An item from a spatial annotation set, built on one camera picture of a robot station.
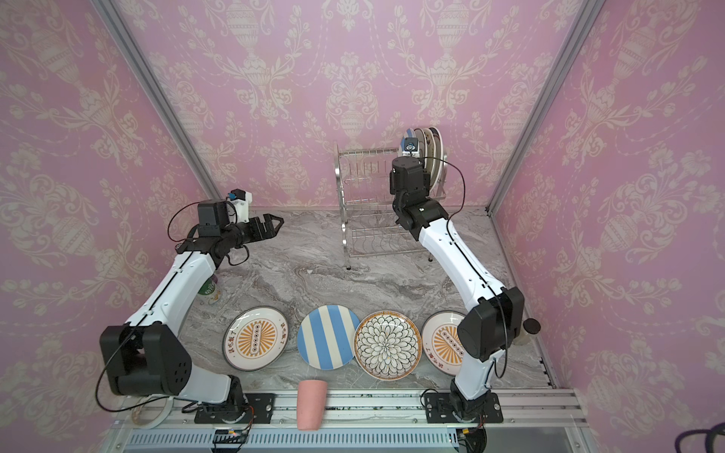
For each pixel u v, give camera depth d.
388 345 0.85
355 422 0.73
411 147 0.64
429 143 0.76
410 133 0.80
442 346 0.84
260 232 0.74
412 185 0.57
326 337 0.87
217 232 0.64
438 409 0.73
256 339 0.86
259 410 0.75
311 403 0.71
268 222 0.75
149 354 0.42
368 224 1.12
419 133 0.79
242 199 0.74
